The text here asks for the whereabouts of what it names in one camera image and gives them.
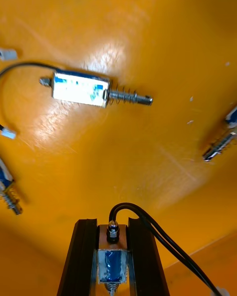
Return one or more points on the small white connector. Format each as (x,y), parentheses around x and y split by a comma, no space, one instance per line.
(8,54)

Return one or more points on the yellow-orange plastic bin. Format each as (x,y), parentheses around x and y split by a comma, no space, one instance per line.
(153,42)

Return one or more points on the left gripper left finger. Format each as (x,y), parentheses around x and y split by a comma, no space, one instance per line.
(80,259)

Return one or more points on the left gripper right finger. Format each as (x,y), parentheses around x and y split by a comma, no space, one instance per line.
(145,264)

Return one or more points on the solenoid with blue label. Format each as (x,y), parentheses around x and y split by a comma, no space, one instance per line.
(79,91)
(113,264)
(6,180)
(218,146)

